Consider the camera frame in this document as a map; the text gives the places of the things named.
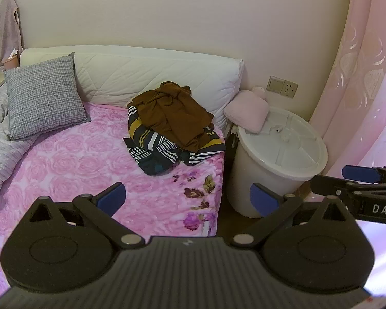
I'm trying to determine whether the pink plush pillow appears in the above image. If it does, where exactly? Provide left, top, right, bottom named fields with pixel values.
left=224, top=86, right=270, bottom=134

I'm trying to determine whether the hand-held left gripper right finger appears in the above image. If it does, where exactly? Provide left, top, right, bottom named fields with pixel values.
left=230, top=183, right=356, bottom=248

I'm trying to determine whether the grey checked pillow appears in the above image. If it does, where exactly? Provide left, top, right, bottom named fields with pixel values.
left=4, top=52, right=91, bottom=141

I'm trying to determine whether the white quilted headboard cushion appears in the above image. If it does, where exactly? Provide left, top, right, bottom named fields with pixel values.
left=19, top=45, right=245, bottom=129

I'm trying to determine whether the beige wall socket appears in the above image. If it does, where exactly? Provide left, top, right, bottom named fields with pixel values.
left=282, top=80, right=298, bottom=98

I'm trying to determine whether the white plastic bucket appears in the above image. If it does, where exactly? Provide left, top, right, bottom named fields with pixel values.
left=228, top=125, right=312, bottom=218

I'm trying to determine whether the brown long-sleeved shirt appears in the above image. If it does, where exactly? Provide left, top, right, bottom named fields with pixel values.
left=131, top=81, right=215, bottom=152

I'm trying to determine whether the grey striped duvet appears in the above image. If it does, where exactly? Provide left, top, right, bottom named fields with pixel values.
left=0, top=85, right=36, bottom=216

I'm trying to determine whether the beige wall switch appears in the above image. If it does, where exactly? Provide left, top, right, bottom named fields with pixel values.
left=266, top=76, right=285, bottom=94

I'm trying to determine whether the pink curtain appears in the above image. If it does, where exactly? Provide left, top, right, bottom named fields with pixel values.
left=309, top=0, right=386, bottom=292

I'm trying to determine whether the purple hanging garment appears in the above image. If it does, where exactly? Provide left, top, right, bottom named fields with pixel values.
left=0, top=0, right=23, bottom=71

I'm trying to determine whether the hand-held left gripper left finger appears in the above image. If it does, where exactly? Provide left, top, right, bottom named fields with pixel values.
left=29, top=182, right=145, bottom=248

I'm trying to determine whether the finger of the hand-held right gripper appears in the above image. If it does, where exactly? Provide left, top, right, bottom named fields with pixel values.
left=342, top=165, right=386, bottom=184
left=310, top=174, right=386, bottom=197

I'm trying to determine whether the pink rose blanket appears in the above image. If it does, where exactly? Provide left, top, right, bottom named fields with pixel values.
left=0, top=101, right=226, bottom=284

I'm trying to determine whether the white bucket lid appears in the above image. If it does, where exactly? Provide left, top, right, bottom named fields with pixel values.
left=237, top=107, right=328, bottom=178

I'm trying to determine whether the dark striped garment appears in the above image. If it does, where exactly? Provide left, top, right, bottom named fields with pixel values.
left=123, top=106, right=226, bottom=177

